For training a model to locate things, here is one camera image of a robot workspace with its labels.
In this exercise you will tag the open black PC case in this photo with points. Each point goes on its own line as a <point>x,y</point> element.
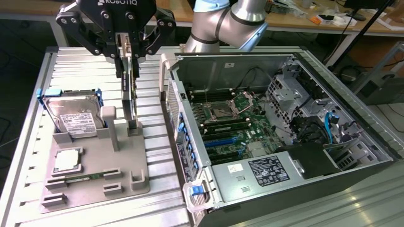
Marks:
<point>284,201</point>

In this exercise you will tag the long black expansion slot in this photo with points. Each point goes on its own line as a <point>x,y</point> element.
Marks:
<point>218,136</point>
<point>226,159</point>
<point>224,154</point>

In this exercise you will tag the dark grey floor cabinet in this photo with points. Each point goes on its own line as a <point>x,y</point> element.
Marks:
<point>384,89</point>

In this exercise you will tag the black monitor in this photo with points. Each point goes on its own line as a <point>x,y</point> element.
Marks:
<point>363,2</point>

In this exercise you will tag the bare green RAM stick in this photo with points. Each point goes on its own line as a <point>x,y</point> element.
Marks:
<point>86,177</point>

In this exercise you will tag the blue case release latch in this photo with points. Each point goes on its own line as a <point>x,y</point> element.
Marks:
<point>195,191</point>

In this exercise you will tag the grey power supply unit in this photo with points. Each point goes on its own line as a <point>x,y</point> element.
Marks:
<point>234,184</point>

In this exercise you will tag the thin metal locking lever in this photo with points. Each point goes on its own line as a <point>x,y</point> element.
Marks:
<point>207,97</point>

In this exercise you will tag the green Dell motherboard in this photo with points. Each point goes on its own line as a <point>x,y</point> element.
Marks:
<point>252,127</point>

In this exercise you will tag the green GPU card black cooler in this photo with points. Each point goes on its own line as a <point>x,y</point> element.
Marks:
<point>127,94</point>

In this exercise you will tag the black RAM slot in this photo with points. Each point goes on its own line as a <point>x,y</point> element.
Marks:
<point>227,119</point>
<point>227,122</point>
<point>211,91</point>
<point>212,97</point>
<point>211,94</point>

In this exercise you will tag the wooden desk white frame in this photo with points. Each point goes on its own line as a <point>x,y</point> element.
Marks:
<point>372,28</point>
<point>31,9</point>

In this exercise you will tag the grey printed parts rack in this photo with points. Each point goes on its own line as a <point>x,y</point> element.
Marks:
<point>95,165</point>

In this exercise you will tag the silver disk bay cage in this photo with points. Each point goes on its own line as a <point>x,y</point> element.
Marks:
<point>300,106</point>

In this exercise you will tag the silver CPU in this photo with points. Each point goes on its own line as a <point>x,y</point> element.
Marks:
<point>67,159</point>

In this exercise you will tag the hard disk blue caddy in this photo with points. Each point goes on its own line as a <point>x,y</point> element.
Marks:
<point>75,116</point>

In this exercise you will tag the blue slot retention clip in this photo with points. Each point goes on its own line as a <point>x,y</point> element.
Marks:
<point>192,156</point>
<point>186,138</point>
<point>190,147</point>
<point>195,166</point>
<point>182,126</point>

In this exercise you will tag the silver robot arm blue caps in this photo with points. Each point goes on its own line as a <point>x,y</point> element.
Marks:
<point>215,23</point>

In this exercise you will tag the CPU socket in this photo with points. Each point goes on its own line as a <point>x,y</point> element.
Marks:
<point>219,112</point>

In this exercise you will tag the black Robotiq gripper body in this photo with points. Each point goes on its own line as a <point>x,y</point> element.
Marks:
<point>120,16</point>

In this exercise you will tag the black tripod pole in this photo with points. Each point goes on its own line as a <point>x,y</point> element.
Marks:
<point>368,23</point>

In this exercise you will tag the blue expansion slot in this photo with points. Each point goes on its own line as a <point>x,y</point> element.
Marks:
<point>220,142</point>

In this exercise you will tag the silver socket cover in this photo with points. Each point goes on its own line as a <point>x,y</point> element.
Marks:
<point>243,100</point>

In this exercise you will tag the RAM stick with label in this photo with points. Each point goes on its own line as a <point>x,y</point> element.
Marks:
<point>224,128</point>

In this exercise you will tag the black plastic shroud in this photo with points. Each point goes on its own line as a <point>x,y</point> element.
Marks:
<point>310,160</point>

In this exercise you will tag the silver chipset heatsink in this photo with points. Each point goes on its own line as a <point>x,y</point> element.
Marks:
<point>256,149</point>

